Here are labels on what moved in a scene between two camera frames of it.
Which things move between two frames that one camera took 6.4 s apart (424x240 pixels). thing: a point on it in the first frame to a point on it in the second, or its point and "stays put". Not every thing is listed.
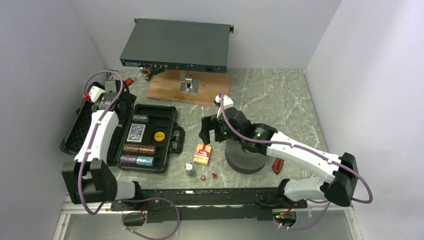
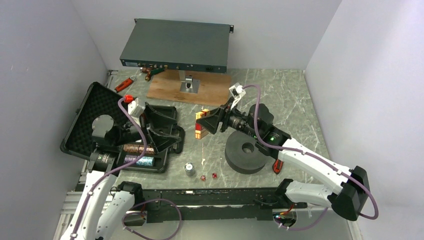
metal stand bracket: [188, 84] stays put
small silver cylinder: [190, 169] stays put
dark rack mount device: [178, 45] stays put
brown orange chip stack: [140, 149] stays put
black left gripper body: [129, 100] to [129, 133]
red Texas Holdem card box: [202, 154] to [200, 131]
